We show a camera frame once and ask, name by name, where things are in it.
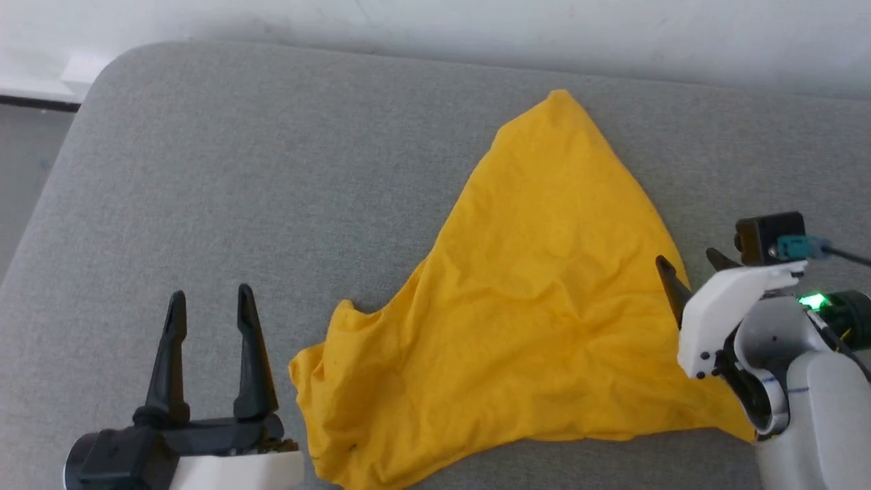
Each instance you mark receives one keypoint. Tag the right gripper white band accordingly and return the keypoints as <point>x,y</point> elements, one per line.
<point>711,320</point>

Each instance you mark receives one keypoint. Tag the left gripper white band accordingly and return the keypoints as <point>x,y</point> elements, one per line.
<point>204,452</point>

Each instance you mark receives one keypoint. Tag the yellow cloth garment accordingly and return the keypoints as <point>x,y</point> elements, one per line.
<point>544,306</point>

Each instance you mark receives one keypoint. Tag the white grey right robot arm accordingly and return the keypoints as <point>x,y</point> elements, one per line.
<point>816,408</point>

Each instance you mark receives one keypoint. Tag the grey fabric sofa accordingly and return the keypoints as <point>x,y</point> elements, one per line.
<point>238,184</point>

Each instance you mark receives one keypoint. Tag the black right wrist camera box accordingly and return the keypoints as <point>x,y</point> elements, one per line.
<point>765,238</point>

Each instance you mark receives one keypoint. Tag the white wall skirting board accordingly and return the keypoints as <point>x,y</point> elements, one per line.
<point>41,75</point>

